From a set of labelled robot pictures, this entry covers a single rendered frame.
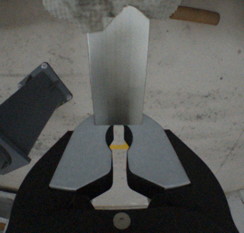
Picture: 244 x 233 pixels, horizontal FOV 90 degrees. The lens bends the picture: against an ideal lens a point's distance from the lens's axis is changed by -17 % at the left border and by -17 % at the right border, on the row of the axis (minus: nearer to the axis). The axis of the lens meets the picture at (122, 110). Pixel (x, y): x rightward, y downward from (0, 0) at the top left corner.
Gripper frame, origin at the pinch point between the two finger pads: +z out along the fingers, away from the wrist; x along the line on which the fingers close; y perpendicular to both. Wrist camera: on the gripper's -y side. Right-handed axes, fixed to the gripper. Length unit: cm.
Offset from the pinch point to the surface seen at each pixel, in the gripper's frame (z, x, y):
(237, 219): 32, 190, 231
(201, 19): 75, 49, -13
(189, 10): 75, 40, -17
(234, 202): 62, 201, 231
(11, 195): 69, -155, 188
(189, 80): 83, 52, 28
